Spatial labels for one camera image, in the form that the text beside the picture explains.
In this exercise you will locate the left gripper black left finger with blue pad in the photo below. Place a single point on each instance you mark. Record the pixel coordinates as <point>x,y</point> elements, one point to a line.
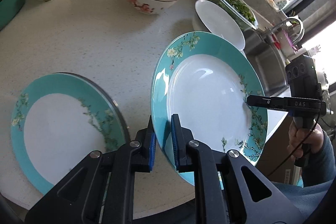
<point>100,188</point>

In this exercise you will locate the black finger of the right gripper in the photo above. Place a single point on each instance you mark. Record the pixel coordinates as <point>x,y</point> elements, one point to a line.
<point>272,103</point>

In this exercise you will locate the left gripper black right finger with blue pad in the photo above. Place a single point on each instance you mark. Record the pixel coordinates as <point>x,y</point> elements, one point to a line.
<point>228,188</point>

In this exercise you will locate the teal floral plate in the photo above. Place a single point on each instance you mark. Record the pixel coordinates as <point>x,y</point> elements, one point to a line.
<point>57,120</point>
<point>205,80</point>

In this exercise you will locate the plain white bowl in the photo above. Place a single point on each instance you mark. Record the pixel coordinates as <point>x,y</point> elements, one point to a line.
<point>211,18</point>

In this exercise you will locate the person right hand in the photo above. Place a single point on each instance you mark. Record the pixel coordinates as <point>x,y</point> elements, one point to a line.
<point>296,136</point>

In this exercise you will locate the steel sink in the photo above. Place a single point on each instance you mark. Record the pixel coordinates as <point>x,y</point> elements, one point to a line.
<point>267,63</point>

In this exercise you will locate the chrome faucet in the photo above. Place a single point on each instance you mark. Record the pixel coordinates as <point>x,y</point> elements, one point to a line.
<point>292,26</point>

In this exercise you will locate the glass dish with greens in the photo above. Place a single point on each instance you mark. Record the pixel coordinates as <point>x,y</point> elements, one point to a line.
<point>240,12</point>

